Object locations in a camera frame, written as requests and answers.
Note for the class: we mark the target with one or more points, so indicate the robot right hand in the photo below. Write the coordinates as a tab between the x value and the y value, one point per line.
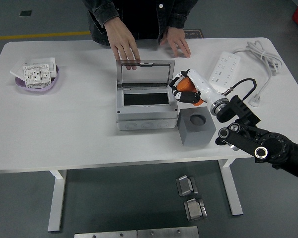
203	85

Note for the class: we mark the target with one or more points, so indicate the grey metal plate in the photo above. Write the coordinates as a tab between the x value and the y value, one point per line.
105	235
167	232

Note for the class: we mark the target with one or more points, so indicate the orange cylinder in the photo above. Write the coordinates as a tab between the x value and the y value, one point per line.
185	84

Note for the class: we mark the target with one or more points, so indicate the person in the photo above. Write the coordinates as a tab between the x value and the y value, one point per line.
139	15

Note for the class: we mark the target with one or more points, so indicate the white printed socket panel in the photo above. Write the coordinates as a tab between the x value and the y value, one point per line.
36	75

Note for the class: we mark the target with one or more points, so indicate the white table leg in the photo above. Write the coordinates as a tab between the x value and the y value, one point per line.
56	200
233	193

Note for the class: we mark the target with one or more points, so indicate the white flat plastic piece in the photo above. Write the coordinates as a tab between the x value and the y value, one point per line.
16	72

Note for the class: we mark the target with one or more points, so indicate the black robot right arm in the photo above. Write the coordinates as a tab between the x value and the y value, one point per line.
275	146

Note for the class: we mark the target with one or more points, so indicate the grey electrical box with lid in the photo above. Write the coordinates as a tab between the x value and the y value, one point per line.
146	115

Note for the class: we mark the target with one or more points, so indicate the person's right hand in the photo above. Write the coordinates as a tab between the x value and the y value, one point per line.
121	41

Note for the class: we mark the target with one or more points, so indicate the metal block on floor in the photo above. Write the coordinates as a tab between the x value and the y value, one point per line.
185	186
195	210

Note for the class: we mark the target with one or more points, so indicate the white power strip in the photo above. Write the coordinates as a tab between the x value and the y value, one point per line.
223	69

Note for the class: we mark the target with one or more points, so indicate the grey cube with round hole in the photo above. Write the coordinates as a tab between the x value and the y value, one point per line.
196	136

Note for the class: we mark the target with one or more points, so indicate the white switch plate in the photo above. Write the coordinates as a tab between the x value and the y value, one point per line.
48	62

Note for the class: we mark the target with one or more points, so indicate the person's left hand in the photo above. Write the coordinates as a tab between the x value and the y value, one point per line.
177	39

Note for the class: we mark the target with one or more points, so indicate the black floor hatch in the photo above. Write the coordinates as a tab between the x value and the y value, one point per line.
25	13

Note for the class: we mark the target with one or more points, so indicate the purple bowl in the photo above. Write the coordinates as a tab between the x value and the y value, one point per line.
53	85

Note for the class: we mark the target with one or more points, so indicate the dark floor sign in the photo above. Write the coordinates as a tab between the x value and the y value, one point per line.
196	33

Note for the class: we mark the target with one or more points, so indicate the yellow floor tape line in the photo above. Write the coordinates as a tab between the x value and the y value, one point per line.
39	36

